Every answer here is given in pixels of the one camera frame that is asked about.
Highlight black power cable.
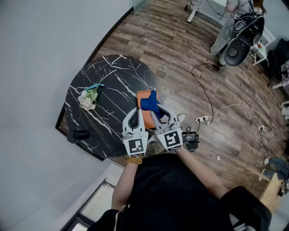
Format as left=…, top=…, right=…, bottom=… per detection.
left=191, top=62, right=226, bottom=126

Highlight blue cloth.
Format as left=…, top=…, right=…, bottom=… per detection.
left=140, top=90, right=163, bottom=119

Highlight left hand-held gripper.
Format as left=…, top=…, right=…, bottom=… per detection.
left=121, top=107, right=149, bottom=158

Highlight black shell chair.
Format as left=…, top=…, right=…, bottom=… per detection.
left=225, top=12, right=265, bottom=67

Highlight white shelf unit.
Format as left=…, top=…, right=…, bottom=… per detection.
left=252, top=24, right=277, bottom=66

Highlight black shaker bottle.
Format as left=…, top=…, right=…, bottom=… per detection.
left=67, top=129, right=90, bottom=144

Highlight white flower bouquet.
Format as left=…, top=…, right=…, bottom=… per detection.
left=78, top=83, right=105, bottom=111

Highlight black device with screen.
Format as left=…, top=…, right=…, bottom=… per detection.
left=182, top=127, right=200, bottom=152

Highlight person's camouflage trousers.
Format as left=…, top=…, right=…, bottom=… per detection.
left=144, top=142, right=167, bottom=157

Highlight white extension cable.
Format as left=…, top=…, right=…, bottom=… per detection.
left=207, top=102, right=280, bottom=142

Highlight wooden bench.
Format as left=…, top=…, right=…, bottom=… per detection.
left=259, top=168, right=285, bottom=214

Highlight person's black shirt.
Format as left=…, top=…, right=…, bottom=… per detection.
left=88, top=153, right=273, bottom=231

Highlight white desk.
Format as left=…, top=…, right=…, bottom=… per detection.
left=186, top=0, right=228, bottom=23

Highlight black fabric chair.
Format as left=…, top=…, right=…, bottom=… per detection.
left=267, top=38, right=289, bottom=86

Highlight person's right forearm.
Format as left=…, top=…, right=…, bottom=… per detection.
left=175, top=148, right=228, bottom=199

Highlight orange plastic box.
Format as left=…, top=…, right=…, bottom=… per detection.
left=137, top=89, right=160, bottom=129

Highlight person's left forearm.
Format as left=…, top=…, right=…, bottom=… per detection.
left=111, top=156, right=143, bottom=212

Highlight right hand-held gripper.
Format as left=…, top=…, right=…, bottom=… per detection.
left=150, top=104, right=183, bottom=152

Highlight black framed window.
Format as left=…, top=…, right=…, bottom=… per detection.
left=60, top=178, right=116, bottom=231

